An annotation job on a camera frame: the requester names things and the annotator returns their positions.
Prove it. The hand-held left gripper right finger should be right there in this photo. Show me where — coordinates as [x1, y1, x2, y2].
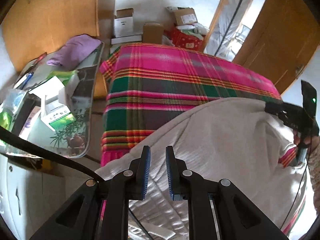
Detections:
[165, 145, 288, 240]

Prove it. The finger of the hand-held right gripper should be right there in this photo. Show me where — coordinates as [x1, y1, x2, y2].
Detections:
[277, 113, 313, 131]
[264, 101, 305, 117]

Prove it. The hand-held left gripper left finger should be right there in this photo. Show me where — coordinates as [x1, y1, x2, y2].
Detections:
[29, 145, 152, 240]

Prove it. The wooden door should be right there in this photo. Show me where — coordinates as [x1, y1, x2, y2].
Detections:
[232, 0, 320, 95]

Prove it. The pink green plaid bedsheet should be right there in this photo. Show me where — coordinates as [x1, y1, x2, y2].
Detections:
[99, 42, 307, 233]

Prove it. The transparent plastic door curtain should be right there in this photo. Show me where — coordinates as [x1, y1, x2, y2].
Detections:
[207, 0, 258, 62]

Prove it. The black curtain strip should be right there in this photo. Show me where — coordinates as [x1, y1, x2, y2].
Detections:
[216, 0, 252, 53]

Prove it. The green white carton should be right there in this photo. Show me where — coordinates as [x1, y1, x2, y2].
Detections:
[39, 94, 77, 132]

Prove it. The white cabinet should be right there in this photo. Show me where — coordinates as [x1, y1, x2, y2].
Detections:
[0, 154, 101, 240]

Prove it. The glass-top table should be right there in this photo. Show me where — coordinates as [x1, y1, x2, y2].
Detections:
[0, 41, 106, 160]

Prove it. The crumpled white plastic bag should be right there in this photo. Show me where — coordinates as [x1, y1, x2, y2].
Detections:
[174, 22, 210, 35]

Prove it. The green packet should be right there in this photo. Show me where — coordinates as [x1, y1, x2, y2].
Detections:
[49, 69, 80, 86]

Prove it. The labelled cardboard box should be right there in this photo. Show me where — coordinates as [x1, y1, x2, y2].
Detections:
[167, 6, 198, 27]

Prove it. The small white carton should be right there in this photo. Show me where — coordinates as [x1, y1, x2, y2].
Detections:
[29, 76, 66, 100]

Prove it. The flat white box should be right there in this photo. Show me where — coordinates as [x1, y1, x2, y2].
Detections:
[111, 35, 142, 45]

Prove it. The plain brown cardboard box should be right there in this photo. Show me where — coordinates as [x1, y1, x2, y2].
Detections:
[142, 22, 165, 45]

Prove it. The purple cloth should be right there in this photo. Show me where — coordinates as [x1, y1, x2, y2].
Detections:
[46, 34, 102, 67]

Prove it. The green clear plastic bag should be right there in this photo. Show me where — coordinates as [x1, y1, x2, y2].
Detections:
[0, 89, 28, 146]

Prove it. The white open box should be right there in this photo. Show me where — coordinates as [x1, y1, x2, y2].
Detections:
[113, 7, 135, 38]

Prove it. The blue pen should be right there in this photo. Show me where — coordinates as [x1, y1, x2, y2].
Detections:
[14, 72, 35, 90]

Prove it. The wooden wardrobe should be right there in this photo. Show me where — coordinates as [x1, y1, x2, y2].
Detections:
[1, 0, 101, 72]

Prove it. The thin black cable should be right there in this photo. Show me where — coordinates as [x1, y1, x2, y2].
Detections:
[279, 134, 313, 233]

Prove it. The thick black cable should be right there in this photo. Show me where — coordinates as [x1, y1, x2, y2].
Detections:
[0, 126, 106, 182]

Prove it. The wooden door frame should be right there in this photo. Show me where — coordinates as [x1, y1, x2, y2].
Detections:
[203, 0, 236, 53]

